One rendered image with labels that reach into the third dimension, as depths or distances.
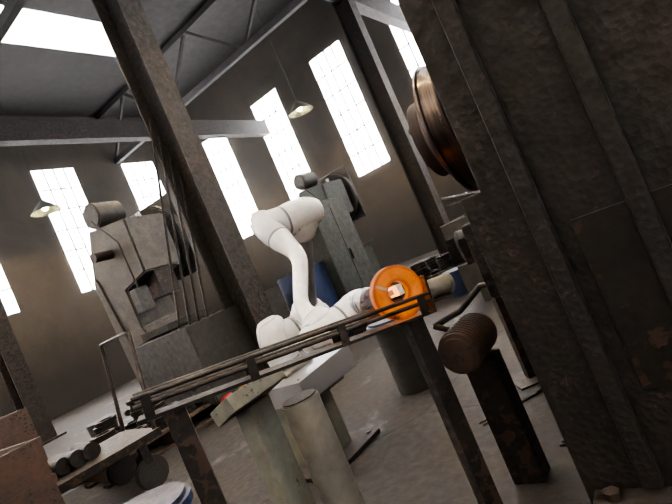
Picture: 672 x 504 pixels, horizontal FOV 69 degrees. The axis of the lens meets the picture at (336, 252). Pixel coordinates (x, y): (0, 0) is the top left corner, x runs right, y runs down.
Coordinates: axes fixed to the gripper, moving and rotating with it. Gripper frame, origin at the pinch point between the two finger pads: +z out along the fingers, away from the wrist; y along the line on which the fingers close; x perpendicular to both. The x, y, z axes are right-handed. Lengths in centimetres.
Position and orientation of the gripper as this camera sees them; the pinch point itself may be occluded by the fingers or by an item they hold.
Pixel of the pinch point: (395, 290)
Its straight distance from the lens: 138.9
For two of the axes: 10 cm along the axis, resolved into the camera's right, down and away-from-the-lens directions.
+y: -8.6, 3.7, -3.5
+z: 2.8, -2.2, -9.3
